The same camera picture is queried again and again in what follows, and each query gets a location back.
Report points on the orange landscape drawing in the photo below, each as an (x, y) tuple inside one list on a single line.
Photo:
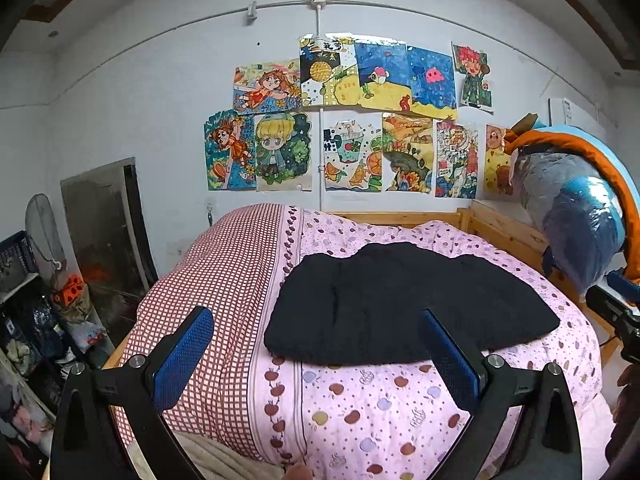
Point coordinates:
[(407, 152)]

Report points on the lemon drink drawing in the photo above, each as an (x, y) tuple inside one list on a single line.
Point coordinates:
[(352, 152)]

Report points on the white paper sheet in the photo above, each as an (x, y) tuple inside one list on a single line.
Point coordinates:
[(560, 110)]

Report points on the white wall fitting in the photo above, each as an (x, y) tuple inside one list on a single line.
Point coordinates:
[(251, 12)]

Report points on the grey standing fan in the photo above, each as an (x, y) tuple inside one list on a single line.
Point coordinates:
[(42, 225)]

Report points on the white vertical pipe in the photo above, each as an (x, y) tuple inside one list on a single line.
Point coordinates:
[(319, 25)]

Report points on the person's right forearm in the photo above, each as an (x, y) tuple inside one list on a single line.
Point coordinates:
[(625, 440)]

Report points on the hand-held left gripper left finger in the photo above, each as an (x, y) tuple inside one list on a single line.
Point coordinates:
[(182, 355)]

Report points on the dark padded jacket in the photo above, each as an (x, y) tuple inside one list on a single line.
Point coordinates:
[(375, 305)]

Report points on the brown bear drawing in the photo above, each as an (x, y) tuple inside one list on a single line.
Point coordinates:
[(496, 160)]

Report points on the grey metal panel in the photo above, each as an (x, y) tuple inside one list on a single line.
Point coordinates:
[(105, 230)]

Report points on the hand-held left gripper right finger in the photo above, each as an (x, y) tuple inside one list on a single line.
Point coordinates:
[(450, 355)]

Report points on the blue sea fish drawing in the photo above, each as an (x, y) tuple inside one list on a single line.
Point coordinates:
[(382, 75)]

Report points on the blond figure drawing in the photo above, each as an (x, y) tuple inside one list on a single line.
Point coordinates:
[(282, 152)]

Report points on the pink sea creature drawing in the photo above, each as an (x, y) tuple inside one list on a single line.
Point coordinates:
[(432, 82)]

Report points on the red-haired figure drawing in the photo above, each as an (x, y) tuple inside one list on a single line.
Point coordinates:
[(474, 77)]

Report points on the orange spotted box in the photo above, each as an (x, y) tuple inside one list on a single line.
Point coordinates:
[(70, 289)]

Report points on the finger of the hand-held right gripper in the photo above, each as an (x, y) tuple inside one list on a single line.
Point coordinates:
[(625, 287), (610, 312)]

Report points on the beige blanket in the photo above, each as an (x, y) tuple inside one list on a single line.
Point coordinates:
[(210, 460)]

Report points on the pink checked bed quilt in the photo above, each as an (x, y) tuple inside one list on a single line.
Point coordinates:
[(375, 410)]

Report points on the wooden bed frame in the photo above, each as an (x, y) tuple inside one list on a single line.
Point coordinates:
[(500, 220)]

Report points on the pineapple drawing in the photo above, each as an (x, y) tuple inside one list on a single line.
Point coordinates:
[(322, 72)]

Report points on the orange-dress girl drawing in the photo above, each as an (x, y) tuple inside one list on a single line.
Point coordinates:
[(227, 150)]

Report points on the white junction box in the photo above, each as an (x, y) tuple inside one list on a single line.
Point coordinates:
[(317, 0)]

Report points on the white wall hook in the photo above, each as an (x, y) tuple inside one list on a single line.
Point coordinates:
[(210, 209)]

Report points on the plastic-wrapped blue bedding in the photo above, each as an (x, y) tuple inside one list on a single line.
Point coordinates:
[(565, 200)]

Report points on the orange blue padded quilt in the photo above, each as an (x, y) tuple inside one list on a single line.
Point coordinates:
[(600, 155)]

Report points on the white printed bag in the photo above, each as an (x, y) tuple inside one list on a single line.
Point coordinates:
[(92, 334)]

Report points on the flying girl drawing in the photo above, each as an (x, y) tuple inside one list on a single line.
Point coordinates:
[(267, 87)]

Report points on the cluttered storage shelf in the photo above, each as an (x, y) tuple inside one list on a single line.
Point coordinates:
[(30, 360)]

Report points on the colourful town drawing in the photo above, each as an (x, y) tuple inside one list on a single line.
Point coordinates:
[(456, 160)]

